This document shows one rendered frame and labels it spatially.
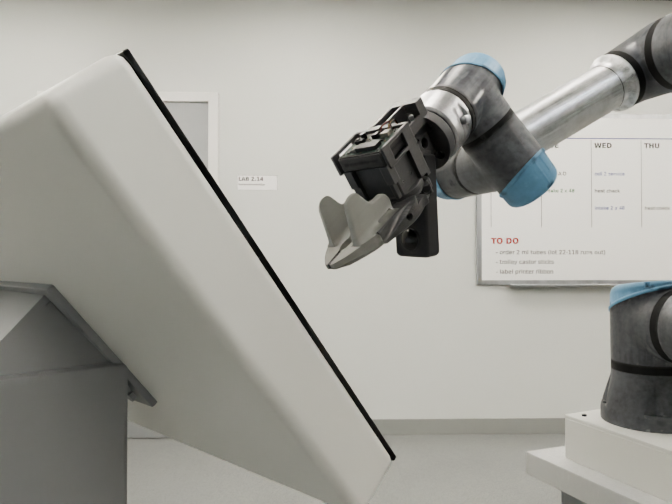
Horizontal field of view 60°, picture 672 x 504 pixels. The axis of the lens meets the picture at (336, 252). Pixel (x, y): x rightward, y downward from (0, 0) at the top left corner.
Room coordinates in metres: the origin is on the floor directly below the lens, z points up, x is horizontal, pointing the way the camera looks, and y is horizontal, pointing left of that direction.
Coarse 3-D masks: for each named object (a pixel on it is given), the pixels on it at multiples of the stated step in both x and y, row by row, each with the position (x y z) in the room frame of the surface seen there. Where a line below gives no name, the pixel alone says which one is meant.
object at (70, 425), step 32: (0, 384) 0.39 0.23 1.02; (32, 384) 0.41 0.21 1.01; (64, 384) 0.42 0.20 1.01; (96, 384) 0.44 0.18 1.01; (0, 416) 0.39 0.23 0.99; (32, 416) 0.41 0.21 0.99; (64, 416) 0.42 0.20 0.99; (96, 416) 0.44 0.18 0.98; (0, 448) 0.39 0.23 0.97; (32, 448) 0.41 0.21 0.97; (64, 448) 0.42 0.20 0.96; (96, 448) 0.44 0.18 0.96; (0, 480) 0.39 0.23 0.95; (32, 480) 0.41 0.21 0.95; (64, 480) 0.42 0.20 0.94; (96, 480) 0.44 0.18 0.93
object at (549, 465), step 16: (560, 448) 1.06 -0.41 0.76; (528, 464) 1.04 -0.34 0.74; (544, 464) 1.00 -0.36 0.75; (560, 464) 0.98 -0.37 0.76; (576, 464) 0.98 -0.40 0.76; (544, 480) 1.00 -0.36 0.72; (560, 480) 0.97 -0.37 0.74; (576, 480) 0.93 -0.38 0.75; (592, 480) 0.91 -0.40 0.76; (608, 480) 0.91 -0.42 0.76; (576, 496) 0.93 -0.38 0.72; (592, 496) 0.90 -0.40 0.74; (608, 496) 0.87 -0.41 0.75; (624, 496) 0.85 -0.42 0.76; (640, 496) 0.84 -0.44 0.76
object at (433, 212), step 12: (432, 156) 0.64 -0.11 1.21; (432, 168) 0.64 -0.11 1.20; (432, 180) 0.64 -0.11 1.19; (432, 204) 0.64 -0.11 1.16; (420, 216) 0.64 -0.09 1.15; (432, 216) 0.64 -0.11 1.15; (408, 228) 0.65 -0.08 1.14; (420, 228) 0.64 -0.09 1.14; (432, 228) 0.65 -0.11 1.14; (396, 240) 0.67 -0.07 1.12; (408, 240) 0.65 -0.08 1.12; (420, 240) 0.65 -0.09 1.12; (432, 240) 0.65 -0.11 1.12; (408, 252) 0.66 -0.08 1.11; (420, 252) 0.65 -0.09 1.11; (432, 252) 0.65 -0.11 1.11
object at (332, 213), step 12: (324, 204) 0.57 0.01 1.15; (336, 204) 0.58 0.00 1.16; (324, 216) 0.57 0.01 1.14; (336, 216) 0.58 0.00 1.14; (324, 228) 0.57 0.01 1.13; (336, 228) 0.58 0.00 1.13; (348, 228) 0.59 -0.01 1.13; (336, 240) 0.58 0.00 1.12; (348, 240) 0.58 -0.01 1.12; (336, 252) 0.56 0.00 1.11
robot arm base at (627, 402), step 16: (624, 368) 0.94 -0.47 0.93; (640, 368) 0.92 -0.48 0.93; (656, 368) 0.91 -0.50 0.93; (608, 384) 0.99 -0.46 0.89; (624, 384) 0.94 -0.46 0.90; (640, 384) 0.92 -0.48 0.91; (656, 384) 0.91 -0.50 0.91; (608, 400) 0.96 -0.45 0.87; (624, 400) 0.93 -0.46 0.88; (640, 400) 0.91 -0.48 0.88; (656, 400) 0.91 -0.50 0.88; (608, 416) 0.96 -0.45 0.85; (624, 416) 0.93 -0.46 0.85; (640, 416) 0.91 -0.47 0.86; (656, 416) 0.90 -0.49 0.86; (656, 432) 0.90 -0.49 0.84
